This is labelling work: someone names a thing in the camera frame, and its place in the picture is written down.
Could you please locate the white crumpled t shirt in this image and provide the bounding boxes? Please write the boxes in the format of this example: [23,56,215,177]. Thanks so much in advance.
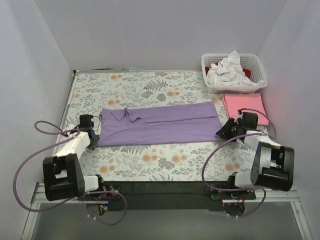
[204,50,265,87]

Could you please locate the floral patterned table mat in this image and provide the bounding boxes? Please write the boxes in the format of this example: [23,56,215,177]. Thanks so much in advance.
[63,71,255,181]

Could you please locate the white plastic laundry basket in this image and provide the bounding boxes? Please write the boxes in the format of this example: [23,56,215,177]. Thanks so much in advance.
[201,53,268,94]

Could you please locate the red t shirt in basket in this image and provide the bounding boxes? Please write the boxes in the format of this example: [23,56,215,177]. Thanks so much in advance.
[204,66,251,79]

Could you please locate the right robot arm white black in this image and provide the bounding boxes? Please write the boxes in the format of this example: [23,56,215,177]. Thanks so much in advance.
[216,108,295,199]

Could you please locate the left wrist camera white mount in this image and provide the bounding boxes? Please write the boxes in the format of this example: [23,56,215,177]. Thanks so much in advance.
[60,124,79,138]

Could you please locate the aluminium rail frame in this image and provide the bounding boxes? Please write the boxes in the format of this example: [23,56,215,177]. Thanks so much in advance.
[22,183,312,240]

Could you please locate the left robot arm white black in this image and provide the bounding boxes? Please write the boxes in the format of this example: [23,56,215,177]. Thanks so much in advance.
[42,114,107,201]

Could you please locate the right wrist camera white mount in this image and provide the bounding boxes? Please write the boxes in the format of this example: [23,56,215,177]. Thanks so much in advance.
[237,108,247,121]

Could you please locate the folded pink t shirt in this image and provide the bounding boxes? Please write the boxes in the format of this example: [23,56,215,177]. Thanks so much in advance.
[222,93,266,119]

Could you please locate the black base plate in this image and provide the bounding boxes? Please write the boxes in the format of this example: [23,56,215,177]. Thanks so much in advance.
[77,180,258,212]

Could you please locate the purple t shirt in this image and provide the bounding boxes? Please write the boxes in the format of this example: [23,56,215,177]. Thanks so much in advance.
[98,101,222,147]

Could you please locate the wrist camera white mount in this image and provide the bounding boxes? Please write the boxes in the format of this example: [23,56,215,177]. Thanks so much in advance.
[237,108,247,121]
[60,124,79,138]

